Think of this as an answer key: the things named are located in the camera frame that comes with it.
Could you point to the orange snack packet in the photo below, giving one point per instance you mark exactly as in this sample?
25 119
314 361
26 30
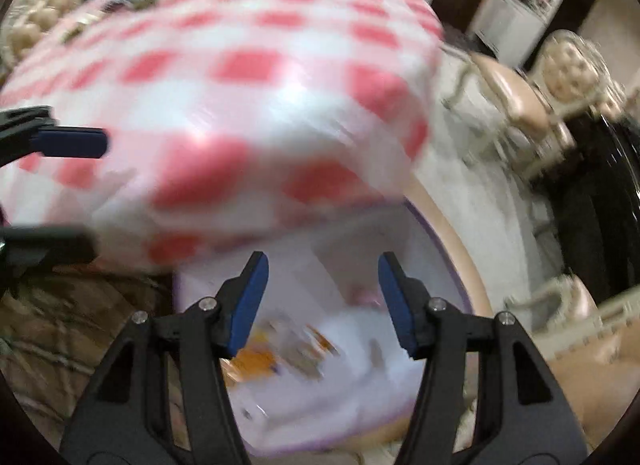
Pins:
255 362

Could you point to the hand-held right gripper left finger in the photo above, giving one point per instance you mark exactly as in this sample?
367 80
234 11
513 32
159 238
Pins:
247 307

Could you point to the pink checkered tablecloth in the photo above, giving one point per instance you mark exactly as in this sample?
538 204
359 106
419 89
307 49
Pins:
250 95

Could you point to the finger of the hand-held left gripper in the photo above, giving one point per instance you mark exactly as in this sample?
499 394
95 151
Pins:
50 245
70 142

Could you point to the black glossy furniture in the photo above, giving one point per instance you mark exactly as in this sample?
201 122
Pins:
590 195

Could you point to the white plastic basin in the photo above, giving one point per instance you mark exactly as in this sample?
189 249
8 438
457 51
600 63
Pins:
325 395

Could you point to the brown plaid cloth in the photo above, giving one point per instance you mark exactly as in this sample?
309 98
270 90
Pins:
50 345

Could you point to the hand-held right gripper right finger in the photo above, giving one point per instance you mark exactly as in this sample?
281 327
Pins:
395 307

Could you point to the beige tufted dining chair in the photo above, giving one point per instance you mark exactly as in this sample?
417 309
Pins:
35 17
505 95
585 385

